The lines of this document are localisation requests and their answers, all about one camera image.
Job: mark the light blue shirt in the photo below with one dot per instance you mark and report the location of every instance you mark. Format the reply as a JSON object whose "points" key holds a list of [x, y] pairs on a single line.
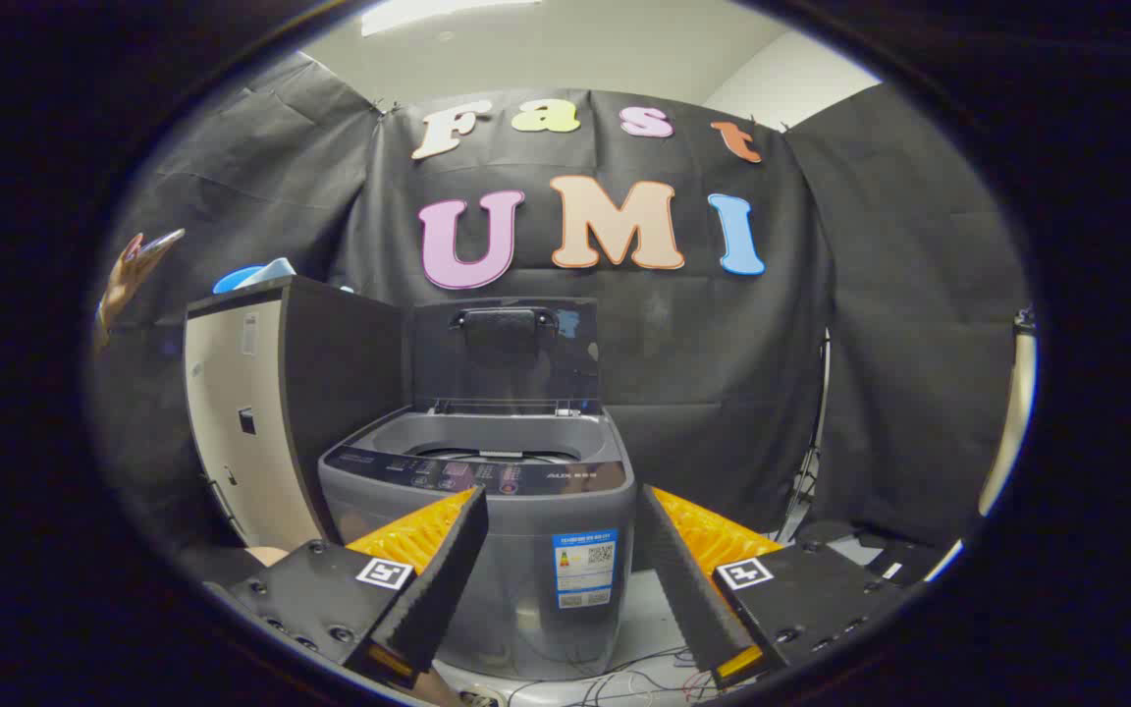
{"points": [[271, 272]]}

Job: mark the smartphone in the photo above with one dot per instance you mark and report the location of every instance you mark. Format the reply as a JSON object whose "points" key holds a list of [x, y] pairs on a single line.
{"points": [[161, 242]]}

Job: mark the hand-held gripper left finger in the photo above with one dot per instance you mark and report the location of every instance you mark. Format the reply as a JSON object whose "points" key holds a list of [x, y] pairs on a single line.
{"points": [[438, 579]]}

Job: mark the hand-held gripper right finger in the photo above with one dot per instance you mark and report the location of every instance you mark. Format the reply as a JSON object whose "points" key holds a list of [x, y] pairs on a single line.
{"points": [[688, 579]]}

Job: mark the grey washing machine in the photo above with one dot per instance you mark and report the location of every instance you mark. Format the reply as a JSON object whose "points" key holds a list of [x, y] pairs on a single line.
{"points": [[526, 589]]}

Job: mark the dark cabinet with beige door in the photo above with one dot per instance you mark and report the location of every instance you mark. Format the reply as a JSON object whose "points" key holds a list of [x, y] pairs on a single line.
{"points": [[340, 363]]}

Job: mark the black backdrop cloth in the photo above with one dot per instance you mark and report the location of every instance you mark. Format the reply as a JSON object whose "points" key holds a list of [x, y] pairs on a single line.
{"points": [[673, 334]]}

